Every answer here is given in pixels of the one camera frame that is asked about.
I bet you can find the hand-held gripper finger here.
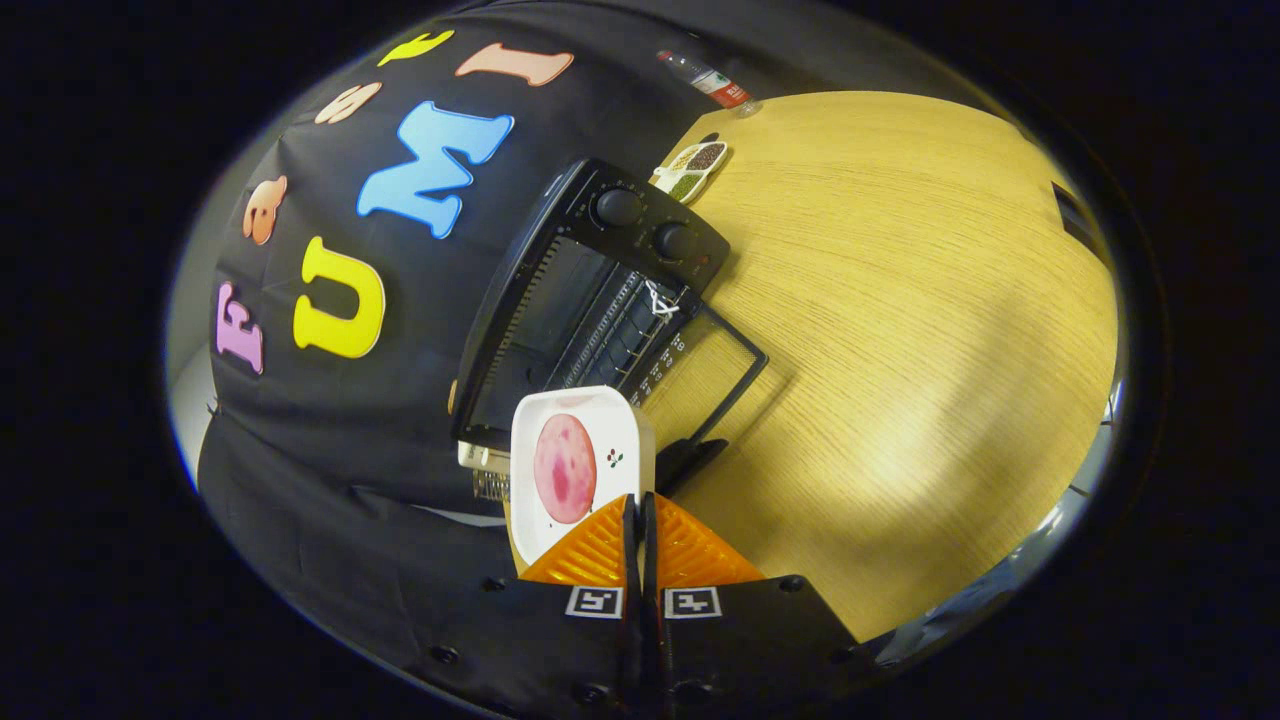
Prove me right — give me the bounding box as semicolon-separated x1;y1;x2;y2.
642;492;871;713
425;492;643;716

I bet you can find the pink ham slice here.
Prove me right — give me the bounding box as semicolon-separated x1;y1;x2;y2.
533;413;599;525

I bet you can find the white square plate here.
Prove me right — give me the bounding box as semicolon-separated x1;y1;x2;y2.
508;385;657;579

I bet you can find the black toaster oven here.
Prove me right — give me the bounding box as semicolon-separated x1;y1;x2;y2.
448;157;771;496

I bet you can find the white dish of beans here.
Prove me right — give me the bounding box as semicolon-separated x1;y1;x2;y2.
650;140;729;205

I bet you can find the red label water bottle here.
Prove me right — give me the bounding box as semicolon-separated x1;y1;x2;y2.
656;50;761;119

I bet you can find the small black object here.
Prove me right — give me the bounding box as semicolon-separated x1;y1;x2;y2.
1050;182;1111;266

